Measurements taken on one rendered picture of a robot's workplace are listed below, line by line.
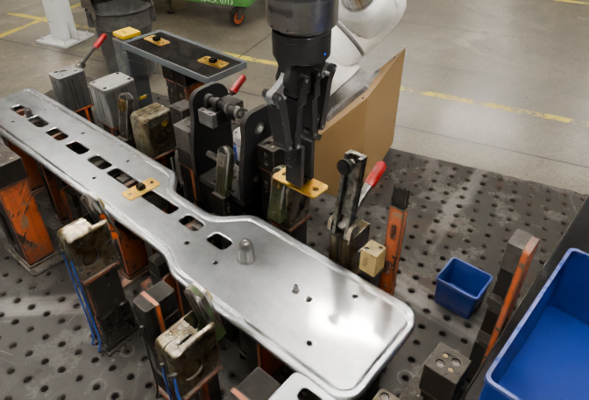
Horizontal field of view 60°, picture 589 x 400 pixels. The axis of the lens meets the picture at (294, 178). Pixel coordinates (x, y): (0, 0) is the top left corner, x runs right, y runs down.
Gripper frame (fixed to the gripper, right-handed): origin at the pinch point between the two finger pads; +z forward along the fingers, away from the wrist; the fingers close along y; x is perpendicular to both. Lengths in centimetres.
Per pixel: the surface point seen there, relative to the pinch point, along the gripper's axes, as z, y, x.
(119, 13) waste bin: 77, -144, -281
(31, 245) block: 52, 18, -76
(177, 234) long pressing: 28.8, 4.6, -28.4
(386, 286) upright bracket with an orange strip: 32.4, -14.4, 10.5
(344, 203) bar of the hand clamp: 17.4, -14.3, -0.6
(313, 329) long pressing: 28.6, 4.9, 7.5
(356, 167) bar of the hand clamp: 8.7, -14.7, 0.8
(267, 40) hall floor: 131, -274, -262
